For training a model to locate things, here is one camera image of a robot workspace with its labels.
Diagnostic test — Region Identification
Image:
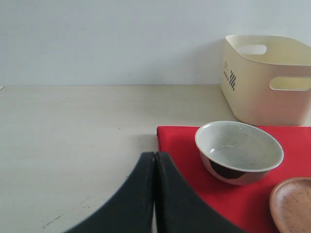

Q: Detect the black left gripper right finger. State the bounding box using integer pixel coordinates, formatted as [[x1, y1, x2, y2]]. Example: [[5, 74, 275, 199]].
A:
[[155, 152, 244, 233]]

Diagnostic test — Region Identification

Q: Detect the red tablecloth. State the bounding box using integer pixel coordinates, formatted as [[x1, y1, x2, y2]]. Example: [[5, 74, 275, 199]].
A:
[[157, 126, 311, 233]]

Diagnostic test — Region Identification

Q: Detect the brown round plate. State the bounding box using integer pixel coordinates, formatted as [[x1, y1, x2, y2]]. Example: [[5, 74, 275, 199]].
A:
[[269, 177, 311, 233]]

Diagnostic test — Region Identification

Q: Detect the pale green bowl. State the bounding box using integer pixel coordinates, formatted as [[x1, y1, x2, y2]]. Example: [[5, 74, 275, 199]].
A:
[[194, 121, 284, 186]]

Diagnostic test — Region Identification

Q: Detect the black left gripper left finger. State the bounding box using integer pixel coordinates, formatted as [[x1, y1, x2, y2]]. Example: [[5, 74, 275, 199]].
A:
[[67, 152, 155, 233]]

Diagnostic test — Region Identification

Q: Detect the cream plastic bin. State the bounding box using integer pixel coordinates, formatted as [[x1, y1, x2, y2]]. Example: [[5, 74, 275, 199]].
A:
[[221, 35, 311, 126]]

